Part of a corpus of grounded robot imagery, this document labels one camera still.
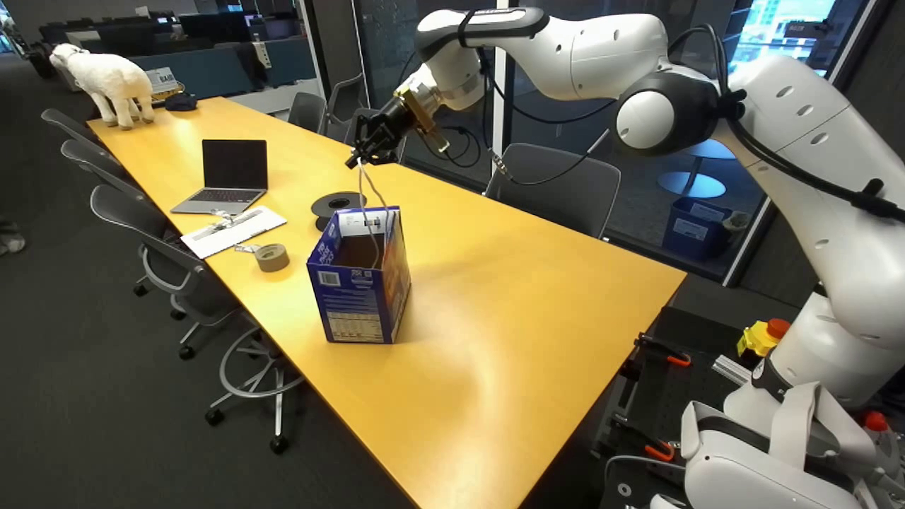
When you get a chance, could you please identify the orange handled clamp left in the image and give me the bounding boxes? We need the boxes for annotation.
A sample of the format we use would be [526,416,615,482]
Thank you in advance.
[635,335,693,370]

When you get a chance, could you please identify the blue storage bin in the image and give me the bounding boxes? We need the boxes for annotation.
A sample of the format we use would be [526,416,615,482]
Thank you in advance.
[663,201,731,261]

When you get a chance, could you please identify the grey tape roll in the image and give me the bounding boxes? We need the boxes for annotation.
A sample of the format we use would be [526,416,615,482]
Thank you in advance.
[256,243,288,271]

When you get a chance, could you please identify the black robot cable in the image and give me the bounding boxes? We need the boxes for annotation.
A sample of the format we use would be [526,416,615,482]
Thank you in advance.
[455,8,905,226]

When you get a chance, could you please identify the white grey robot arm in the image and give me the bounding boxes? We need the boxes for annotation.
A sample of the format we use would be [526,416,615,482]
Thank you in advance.
[355,8,905,407]

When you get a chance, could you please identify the white paper sheets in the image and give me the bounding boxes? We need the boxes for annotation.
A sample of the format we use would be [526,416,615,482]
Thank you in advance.
[182,206,285,257]

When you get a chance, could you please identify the open grey laptop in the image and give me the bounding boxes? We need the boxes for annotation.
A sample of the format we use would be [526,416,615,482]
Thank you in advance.
[175,140,268,215]

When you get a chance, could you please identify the near black office chair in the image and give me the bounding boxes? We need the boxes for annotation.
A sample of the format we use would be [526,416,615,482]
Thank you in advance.
[87,185,301,457]

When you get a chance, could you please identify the far side office chair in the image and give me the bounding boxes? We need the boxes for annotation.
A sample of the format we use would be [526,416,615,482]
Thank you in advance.
[489,143,622,237]

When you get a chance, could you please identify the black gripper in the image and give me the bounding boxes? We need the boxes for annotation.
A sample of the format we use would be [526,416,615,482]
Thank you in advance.
[345,99,414,171]

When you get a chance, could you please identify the black office chair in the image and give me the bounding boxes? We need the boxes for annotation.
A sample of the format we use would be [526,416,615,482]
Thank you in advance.
[87,185,301,457]
[61,140,153,301]

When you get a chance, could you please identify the white polar bear figure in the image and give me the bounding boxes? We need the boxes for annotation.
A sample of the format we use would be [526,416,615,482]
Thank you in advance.
[51,44,153,130]

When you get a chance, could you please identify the blue snack cardboard box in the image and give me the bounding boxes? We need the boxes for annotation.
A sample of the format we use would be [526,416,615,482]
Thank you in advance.
[307,206,411,346]

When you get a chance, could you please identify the red yellow emergency button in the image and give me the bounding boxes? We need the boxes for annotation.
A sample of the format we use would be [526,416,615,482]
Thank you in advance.
[737,321,789,358]

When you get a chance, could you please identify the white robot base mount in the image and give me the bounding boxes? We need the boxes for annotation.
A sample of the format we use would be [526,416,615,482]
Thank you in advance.
[602,376,905,509]

